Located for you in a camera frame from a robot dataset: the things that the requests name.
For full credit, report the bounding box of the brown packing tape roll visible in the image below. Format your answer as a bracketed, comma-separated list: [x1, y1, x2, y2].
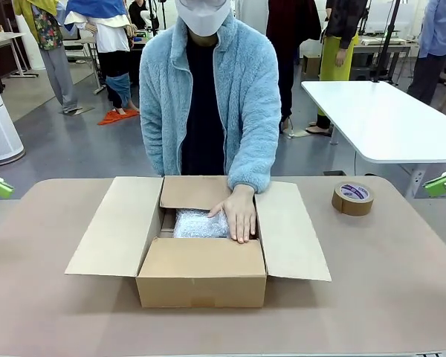
[331, 181, 375, 216]

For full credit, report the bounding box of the wooden top workbench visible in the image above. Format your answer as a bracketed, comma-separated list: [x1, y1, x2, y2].
[352, 33, 421, 81]

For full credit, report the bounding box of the white table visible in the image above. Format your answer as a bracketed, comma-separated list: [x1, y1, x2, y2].
[300, 80, 446, 198]

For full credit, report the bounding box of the orange cloth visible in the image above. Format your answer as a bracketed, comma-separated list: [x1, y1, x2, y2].
[97, 109, 140, 126]

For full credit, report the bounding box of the grey background table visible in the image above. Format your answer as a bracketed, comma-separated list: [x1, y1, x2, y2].
[0, 32, 40, 79]

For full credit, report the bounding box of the person's left forearm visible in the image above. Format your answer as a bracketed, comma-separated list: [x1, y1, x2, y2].
[227, 137, 274, 194]

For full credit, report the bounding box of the figure in dark red clothes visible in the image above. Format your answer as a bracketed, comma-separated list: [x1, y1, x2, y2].
[265, 0, 323, 134]

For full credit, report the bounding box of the mannequin in white shirt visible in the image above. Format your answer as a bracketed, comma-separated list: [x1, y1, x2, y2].
[64, 0, 140, 116]

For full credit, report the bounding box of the person in blue fleece jacket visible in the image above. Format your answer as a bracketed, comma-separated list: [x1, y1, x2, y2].
[139, 0, 282, 194]

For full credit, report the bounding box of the person in yellow apron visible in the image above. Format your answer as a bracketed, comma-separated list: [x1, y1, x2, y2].
[305, 0, 369, 138]

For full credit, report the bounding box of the bubble clock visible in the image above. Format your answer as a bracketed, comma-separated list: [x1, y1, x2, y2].
[172, 208, 230, 239]

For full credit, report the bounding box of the white air purifier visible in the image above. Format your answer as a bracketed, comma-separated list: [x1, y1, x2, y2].
[0, 61, 25, 165]

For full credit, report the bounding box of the mannequin in floral shirt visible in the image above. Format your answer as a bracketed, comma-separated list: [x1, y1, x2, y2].
[13, 0, 83, 115]

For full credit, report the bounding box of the person in blue shirt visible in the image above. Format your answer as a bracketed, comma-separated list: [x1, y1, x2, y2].
[407, 0, 446, 107]

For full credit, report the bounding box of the small background cardboard box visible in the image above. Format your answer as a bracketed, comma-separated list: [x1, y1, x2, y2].
[302, 53, 323, 79]

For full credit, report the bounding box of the white face mask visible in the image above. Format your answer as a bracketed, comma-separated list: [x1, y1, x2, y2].
[176, 0, 230, 37]

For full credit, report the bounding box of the person's left hand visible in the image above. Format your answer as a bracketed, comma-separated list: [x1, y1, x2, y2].
[207, 187, 256, 245]

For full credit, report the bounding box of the person's right forearm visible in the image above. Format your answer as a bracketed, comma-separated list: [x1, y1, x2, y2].
[143, 126, 183, 178]

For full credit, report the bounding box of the brown cardboard box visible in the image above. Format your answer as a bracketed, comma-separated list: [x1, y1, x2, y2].
[64, 175, 332, 309]

